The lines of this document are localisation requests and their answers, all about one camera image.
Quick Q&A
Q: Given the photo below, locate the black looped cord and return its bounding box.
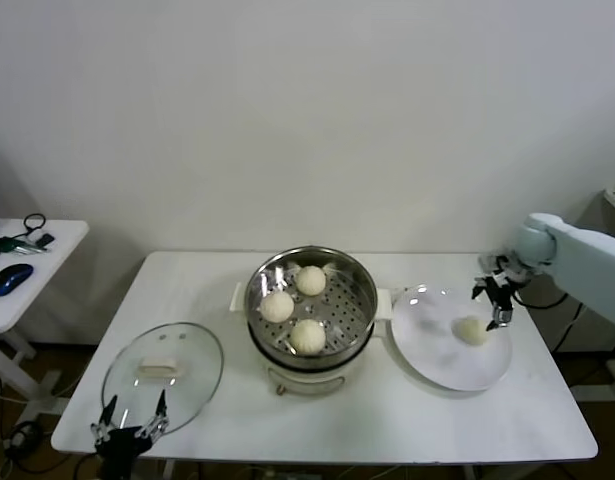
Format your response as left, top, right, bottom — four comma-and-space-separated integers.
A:
9, 213, 49, 240

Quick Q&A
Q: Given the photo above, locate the blue computer mouse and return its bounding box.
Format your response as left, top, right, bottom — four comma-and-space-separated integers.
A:
0, 263, 36, 297

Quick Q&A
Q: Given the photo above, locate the glass lid with cream handle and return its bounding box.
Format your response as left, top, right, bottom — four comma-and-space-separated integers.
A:
100, 322, 226, 434

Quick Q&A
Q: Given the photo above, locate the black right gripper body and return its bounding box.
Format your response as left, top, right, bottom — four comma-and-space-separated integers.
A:
486, 279, 513, 311

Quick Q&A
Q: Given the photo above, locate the green handled tool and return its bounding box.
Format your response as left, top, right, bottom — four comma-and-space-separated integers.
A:
0, 236, 44, 257

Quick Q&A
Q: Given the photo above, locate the white steamed baozi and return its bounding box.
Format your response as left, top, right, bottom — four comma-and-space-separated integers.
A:
294, 265, 328, 297
290, 319, 327, 357
259, 291, 295, 324
451, 316, 490, 347

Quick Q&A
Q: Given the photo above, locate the white side table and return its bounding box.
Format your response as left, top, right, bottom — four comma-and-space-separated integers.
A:
0, 218, 91, 419

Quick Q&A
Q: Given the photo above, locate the cream electric cooking pot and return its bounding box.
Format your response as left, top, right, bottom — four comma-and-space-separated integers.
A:
246, 319, 388, 399

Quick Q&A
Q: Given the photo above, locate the white round plate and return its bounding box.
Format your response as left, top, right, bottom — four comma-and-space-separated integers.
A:
390, 283, 514, 392

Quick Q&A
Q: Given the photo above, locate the stainless steel steamer basket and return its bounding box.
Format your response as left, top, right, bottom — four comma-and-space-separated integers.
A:
230, 244, 393, 360

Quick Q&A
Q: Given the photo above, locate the white stand base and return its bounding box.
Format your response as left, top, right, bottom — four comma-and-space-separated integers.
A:
569, 359, 615, 404

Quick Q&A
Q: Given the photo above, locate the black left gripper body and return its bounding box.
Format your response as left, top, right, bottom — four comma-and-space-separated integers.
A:
94, 427, 148, 480

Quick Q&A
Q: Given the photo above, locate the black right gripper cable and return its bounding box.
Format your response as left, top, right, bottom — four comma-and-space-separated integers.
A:
511, 287, 573, 309

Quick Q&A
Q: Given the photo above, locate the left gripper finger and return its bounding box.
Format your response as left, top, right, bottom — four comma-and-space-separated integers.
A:
139, 388, 169, 440
90, 394, 119, 444

